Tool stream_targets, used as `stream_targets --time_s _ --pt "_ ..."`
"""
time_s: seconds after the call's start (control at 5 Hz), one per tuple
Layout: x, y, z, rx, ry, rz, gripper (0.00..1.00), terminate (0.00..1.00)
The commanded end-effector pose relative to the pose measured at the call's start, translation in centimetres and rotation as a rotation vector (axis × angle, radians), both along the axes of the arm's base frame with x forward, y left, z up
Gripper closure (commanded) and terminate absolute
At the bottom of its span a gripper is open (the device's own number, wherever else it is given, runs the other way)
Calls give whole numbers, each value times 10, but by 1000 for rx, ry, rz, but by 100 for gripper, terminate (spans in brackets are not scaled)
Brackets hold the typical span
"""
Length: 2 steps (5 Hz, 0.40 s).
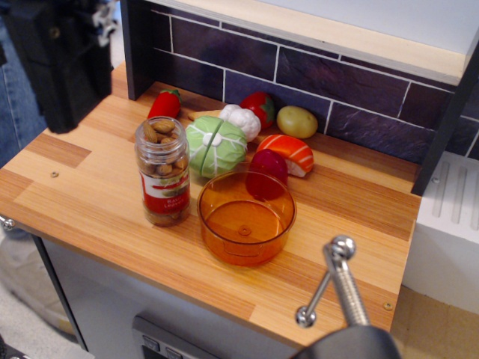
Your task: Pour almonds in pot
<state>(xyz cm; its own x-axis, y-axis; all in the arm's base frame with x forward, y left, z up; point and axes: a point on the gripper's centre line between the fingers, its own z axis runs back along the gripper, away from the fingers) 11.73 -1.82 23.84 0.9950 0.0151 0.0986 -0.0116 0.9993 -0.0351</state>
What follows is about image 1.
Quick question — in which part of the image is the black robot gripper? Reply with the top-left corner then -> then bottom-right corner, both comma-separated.
2,1 -> 118,134

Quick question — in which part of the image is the clear jar of almonds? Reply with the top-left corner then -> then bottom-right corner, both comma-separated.
135,116 -> 190,227

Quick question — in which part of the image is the orange transparent plastic pot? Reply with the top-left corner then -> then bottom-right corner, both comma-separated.
197,171 -> 296,266

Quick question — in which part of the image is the person leg in jeans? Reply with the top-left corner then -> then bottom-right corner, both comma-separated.
1,22 -> 46,166

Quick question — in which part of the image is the red toy chili pepper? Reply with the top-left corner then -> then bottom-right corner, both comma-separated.
147,89 -> 182,119

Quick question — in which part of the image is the green toy cabbage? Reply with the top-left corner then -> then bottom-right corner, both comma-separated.
186,116 -> 247,179

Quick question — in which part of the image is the small metal side knob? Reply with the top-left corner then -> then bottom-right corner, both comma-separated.
0,216 -> 16,231

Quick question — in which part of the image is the red toy strawberry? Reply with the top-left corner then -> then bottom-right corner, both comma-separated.
239,91 -> 275,129

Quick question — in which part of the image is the yellow toy potato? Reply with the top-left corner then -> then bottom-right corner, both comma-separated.
276,105 -> 318,139

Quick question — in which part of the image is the dark red toy onion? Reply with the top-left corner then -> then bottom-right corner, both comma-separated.
245,149 -> 288,200

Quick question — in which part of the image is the orange salmon sushi toy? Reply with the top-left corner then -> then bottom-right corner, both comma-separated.
257,135 -> 314,177

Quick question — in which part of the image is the grey toy oven panel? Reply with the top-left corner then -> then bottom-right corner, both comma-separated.
132,316 -> 216,359

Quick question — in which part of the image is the wooden upper shelf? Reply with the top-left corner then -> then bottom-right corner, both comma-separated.
155,1 -> 478,85

